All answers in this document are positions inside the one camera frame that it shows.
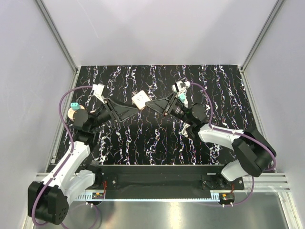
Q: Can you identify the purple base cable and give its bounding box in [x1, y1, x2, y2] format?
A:
[61, 204, 98, 228]
[197, 175, 254, 208]

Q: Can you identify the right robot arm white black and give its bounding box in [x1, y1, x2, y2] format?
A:
[145, 93, 276, 189]

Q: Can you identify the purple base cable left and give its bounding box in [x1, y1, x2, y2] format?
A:
[61, 204, 98, 228]

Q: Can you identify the light teal charger cube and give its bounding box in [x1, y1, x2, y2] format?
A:
[178, 93, 186, 103]

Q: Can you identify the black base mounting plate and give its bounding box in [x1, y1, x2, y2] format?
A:
[99, 165, 244, 201]

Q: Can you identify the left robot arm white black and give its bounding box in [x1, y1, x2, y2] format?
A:
[28, 98, 139, 226]

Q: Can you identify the dark teal charger plug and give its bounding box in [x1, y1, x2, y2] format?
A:
[70, 102, 81, 111]

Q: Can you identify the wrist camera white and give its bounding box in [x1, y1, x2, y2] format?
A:
[172, 81, 191, 98]
[92, 83, 105, 104]

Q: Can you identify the beige cube socket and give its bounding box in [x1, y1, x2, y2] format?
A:
[132, 90, 150, 110]

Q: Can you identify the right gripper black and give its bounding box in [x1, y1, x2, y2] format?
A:
[144, 92, 193, 125]

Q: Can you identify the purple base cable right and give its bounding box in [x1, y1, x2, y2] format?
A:
[197, 175, 254, 208]

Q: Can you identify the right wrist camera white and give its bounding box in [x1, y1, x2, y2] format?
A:
[172, 81, 191, 98]

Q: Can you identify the round pink power socket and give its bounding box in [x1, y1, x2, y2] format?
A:
[67, 107, 76, 121]

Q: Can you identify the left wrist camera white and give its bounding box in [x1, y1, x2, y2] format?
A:
[92, 83, 105, 104]

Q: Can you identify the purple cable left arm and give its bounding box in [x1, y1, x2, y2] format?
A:
[31, 85, 96, 226]

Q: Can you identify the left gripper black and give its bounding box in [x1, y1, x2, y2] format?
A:
[90, 95, 139, 130]

